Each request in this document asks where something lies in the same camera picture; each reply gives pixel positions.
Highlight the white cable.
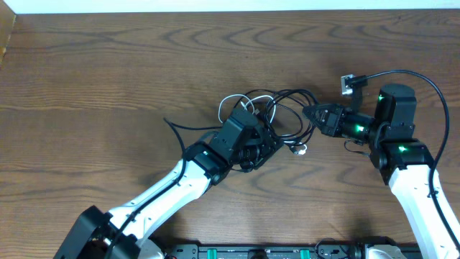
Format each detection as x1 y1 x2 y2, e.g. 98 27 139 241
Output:
218 94 308 156

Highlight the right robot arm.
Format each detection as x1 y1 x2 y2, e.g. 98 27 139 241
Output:
303 84 459 258

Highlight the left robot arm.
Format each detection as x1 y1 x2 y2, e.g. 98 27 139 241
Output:
55 109 284 259

